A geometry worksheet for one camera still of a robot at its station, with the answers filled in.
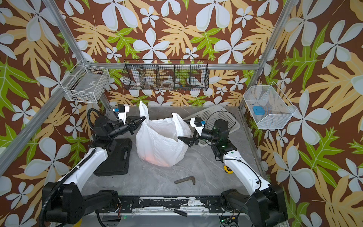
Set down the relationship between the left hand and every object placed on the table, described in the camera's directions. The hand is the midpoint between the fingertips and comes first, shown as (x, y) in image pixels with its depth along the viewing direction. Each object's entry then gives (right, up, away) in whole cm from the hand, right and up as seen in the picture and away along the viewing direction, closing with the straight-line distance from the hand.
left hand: (144, 116), depth 72 cm
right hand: (+19, -7, -3) cm, 21 cm away
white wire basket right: (+72, +5, +12) cm, 73 cm away
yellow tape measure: (+47, -32, +12) cm, 59 cm away
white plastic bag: (+6, -13, +1) cm, 15 cm away
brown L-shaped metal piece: (+23, -37, +12) cm, 45 cm away
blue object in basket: (+65, +4, +11) cm, 66 cm away
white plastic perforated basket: (+42, +2, +37) cm, 56 cm away
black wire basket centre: (+17, +30, +25) cm, 43 cm away
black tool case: (-20, -27, +13) cm, 36 cm away
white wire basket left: (-40, +21, +13) cm, 47 cm away
